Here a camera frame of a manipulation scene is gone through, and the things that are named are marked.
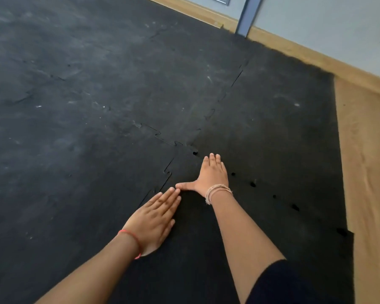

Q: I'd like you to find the person's right hand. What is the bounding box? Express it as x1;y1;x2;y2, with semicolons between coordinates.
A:
175;153;229;197

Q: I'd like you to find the person's left hand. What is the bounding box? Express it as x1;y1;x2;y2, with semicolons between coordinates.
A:
121;187;182;257

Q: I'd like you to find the black interlocking rubber floor mat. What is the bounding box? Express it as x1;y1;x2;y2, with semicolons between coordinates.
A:
0;92;197;304
108;151;356;304
0;0;255;154
193;39;349;235

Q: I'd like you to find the person's left forearm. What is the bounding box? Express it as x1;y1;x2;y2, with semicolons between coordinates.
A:
35;232;141;304

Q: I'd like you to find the person's right forearm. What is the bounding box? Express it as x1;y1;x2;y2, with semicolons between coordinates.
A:
209;190;286;304

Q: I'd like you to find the person's black garment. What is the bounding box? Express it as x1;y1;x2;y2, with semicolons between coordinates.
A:
245;259;339;304

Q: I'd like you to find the wooden baseboard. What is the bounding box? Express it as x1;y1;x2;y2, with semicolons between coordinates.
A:
142;0;239;33
246;26;380;102

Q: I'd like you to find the beige thread bracelet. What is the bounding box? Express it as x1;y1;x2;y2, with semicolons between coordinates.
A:
205;184;233;205

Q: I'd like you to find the red thread bracelet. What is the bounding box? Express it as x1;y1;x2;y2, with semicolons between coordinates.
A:
118;229;142;260

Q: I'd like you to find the blue-grey door frame post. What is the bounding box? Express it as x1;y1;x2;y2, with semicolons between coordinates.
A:
235;0;265;38

